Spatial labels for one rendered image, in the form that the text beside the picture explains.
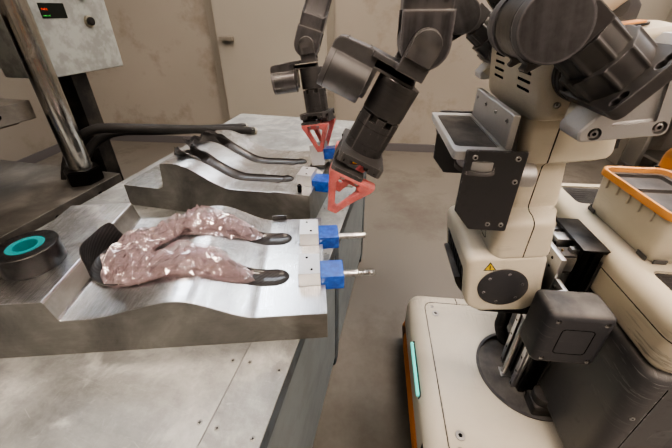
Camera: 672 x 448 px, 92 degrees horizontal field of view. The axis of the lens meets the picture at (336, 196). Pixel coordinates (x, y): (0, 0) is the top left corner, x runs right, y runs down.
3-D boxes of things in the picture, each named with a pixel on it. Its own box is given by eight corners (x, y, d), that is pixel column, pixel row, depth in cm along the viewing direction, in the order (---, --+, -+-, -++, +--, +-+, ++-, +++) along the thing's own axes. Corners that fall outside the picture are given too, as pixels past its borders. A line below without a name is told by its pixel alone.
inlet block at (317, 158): (363, 157, 87) (361, 137, 85) (360, 162, 83) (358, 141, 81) (317, 161, 91) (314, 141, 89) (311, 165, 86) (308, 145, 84)
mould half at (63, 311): (321, 238, 74) (320, 196, 69) (327, 337, 52) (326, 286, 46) (91, 248, 71) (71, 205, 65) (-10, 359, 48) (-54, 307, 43)
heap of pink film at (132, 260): (265, 227, 68) (261, 194, 64) (252, 292, 52) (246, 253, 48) (135, 233, 66) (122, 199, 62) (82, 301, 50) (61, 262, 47)
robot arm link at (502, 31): (626, 26, 35) (595, 25, 39) (564, -44, 32) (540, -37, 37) (549, 96, 39) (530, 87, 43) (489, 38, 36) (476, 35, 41)
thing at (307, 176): (354, 191, 80) (355, 171, 78) (350, 201, 76) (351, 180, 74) (303, 185, 83) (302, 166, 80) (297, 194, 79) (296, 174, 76)
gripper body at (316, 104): (300, 122, 80) (294, 91, 78) (312, 117, 89) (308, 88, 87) (325, 120, 78) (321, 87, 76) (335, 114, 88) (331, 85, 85)
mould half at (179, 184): (335, 180, 99) (335, 138, 93) (310, 228, 77) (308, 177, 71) (189, 165, 109) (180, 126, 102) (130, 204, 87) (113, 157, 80)
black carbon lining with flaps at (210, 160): (309, 165, 92) (308, 133, 87) (289, 192, 78) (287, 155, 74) (199, 155, 99) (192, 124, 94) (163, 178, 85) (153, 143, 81)
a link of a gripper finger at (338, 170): (308, 209, 47) (336, 155, 42) (315, 186, 53) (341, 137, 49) (350, 229, 48) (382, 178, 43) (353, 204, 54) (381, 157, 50)
